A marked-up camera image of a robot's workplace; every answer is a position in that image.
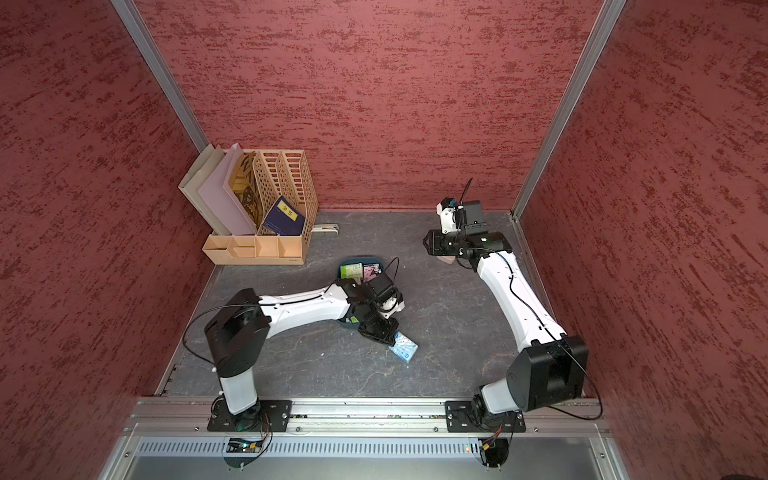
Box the left corner aluminium profile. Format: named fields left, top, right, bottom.
left=110, top=0, right=208, bottom=152

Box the aluminium front rail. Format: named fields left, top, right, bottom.
left=121, top=397, right=614, bottom=439

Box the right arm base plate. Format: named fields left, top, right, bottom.
left=444, top=397, right=526, bottom=434

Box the gold patterned book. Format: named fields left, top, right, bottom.
left=229, top=152, right=263, bottom=230

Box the right corner aluminium profile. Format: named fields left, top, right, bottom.
left=511, top=0, right=626, bottom=225

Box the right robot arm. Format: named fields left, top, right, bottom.
left=423, top=198, right=589, bottom=429

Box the blue tissue pack bottom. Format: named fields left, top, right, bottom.
left=389, top=331, right=418, bottom=363

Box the pink tissue pack bottom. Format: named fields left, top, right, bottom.
left=363, top=263, right=382, bottom=282

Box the beige folder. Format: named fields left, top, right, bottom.
left=178, top=143, right=232, bottom=236

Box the teal storage box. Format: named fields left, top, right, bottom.
left=337, top=257, right=397, bottom=340

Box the corner aluminium profile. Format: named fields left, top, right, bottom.
left=110, top=0, right=208, bottom=152
left=511, top=0, right=626, bottom=225

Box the beige file organizer rack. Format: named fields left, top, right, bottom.
left=200, top=144, right=318, bottom=265

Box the navy blue book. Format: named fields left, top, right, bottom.
left=262, top=196, right=306, bottom=236

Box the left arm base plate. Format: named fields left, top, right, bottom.
left=207, top=396, right=293, bottom=433

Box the pink folder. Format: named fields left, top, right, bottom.
left=198, top=143, right=256, bottom=236

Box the green tissue pack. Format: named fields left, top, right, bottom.
left=339, top=262, right=363, bottom=280

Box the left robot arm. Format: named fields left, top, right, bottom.
left=204, top=273, right=404, bottom=416

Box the left circuit board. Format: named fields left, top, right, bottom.
left=226, top=437, right=265, bottom=454

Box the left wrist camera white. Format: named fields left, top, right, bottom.
left=378, top=292, right=405, bottom=318

